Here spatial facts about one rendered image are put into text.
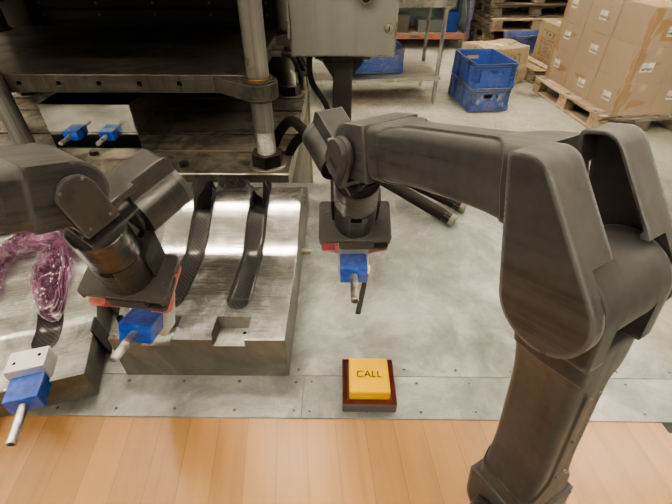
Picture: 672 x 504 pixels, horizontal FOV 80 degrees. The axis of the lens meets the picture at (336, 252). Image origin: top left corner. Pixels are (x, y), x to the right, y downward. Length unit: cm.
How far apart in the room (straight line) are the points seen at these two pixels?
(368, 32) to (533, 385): 108
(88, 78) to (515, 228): 130
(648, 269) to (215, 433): 55
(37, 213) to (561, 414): 43
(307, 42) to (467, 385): 98
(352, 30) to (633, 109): 333
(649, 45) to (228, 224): 372
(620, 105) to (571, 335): 398
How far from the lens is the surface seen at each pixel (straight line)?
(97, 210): 42
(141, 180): 46
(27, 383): 72
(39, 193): 40
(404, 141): 36
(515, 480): 43
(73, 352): 75
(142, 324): 59
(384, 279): 83
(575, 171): 26
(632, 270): 29
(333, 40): 127
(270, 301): 66
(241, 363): 66
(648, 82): 426
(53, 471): 71
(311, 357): 69
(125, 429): 70
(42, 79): 149
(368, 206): 49
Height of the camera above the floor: 136
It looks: 39 degrees down
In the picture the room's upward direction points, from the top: straight up
